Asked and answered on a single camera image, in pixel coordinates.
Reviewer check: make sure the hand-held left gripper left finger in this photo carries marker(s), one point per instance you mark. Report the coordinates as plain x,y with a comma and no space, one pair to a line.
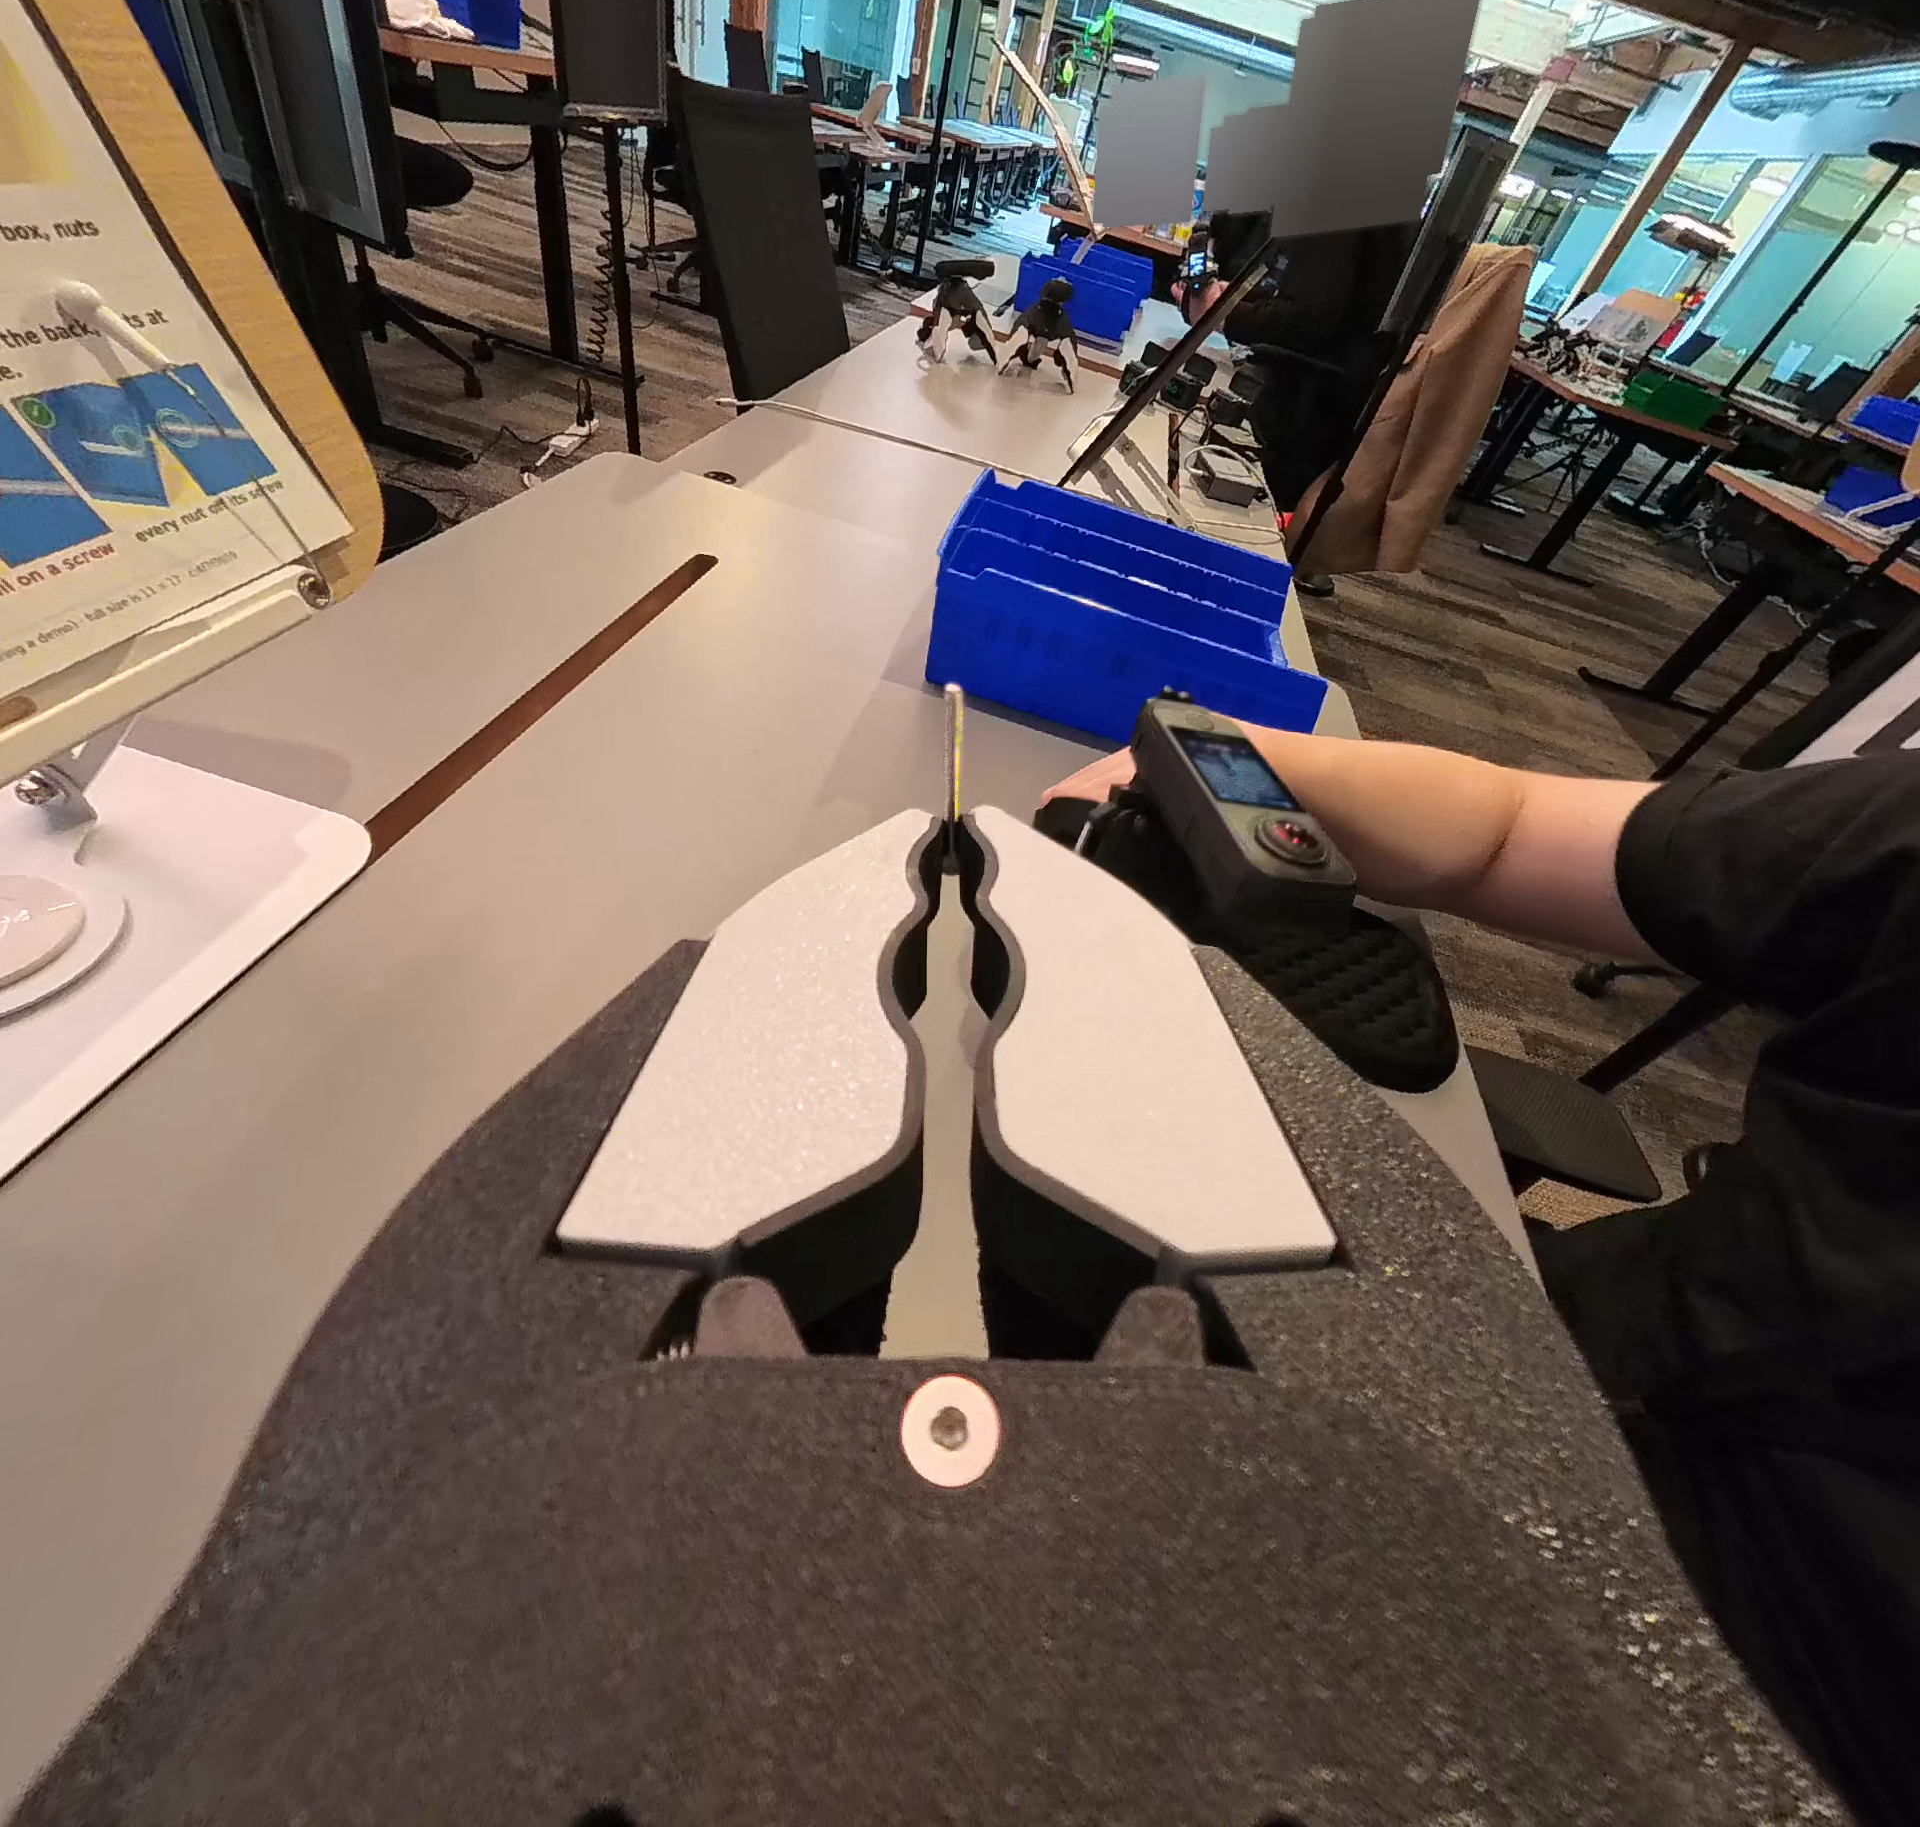
748,1078

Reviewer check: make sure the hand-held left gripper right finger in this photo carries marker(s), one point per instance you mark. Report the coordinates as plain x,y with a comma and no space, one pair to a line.
1140,1094

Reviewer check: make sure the blue plastic bin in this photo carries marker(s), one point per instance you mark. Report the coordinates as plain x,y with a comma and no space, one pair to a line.
1083,645

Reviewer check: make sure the long metal screw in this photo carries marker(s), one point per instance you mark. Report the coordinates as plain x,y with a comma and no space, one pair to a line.
953,750

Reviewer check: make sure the wooden top desk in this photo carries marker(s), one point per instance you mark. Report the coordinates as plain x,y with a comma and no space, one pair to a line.
1620,424
480,59

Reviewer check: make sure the person's right hand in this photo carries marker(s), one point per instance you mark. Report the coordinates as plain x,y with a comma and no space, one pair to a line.
1093,777

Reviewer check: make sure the black mesh armrest pad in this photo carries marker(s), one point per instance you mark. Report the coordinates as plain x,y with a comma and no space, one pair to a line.
1352,1003

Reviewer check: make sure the grey power adapter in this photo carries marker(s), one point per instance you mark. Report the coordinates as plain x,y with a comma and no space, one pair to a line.
1236,474

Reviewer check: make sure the tan jacket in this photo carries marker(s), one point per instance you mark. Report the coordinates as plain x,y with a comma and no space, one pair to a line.
1441,419

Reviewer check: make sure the black tilted sign board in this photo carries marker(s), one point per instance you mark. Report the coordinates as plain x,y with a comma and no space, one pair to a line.
1186,360

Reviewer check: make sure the white sign stand base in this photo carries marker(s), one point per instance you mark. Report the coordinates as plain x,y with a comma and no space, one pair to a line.
253,870

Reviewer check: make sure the idle hand-held gripper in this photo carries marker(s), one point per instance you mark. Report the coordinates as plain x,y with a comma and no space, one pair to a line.
1039,334
957,307

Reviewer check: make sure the green storage bin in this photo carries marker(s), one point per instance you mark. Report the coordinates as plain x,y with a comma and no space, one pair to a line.
1673,400

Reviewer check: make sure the white power strip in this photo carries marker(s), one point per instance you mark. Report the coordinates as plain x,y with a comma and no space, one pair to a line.
565,443

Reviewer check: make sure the black monitor on stand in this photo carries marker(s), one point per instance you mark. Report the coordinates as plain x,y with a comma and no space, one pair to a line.
1462,223
299,59

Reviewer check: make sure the instruction sheet on stand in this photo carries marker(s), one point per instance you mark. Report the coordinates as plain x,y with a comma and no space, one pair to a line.
271,284

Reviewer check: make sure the black swivel office chair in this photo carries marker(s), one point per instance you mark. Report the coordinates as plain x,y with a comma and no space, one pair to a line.
427,178

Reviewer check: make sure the black monitor on pole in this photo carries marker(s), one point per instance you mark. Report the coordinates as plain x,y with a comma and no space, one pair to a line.
599,12

